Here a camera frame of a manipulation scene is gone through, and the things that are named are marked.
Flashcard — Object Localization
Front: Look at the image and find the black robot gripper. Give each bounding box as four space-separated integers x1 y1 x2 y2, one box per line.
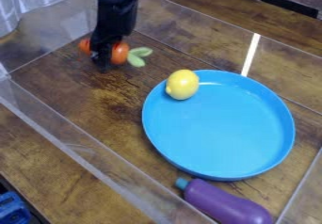
89 0 139 73

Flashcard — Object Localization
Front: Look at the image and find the orange toy carrot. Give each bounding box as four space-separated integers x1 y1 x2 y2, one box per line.
77 39 153 68

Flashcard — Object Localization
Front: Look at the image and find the round blue tray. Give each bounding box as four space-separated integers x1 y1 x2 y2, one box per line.
141 70 295 181

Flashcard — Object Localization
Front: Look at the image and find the yellow toy lemon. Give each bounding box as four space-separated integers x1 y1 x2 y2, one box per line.
164 70 199 100

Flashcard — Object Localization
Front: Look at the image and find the blue plastic object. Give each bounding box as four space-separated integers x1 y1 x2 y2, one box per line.
0 191 32 224

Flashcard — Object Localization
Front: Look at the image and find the purple toy eggplant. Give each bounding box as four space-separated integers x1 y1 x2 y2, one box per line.
175 178 272 224

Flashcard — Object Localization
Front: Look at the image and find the clear acrylic enclosure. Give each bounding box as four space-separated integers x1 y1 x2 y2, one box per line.
0 0 322 224

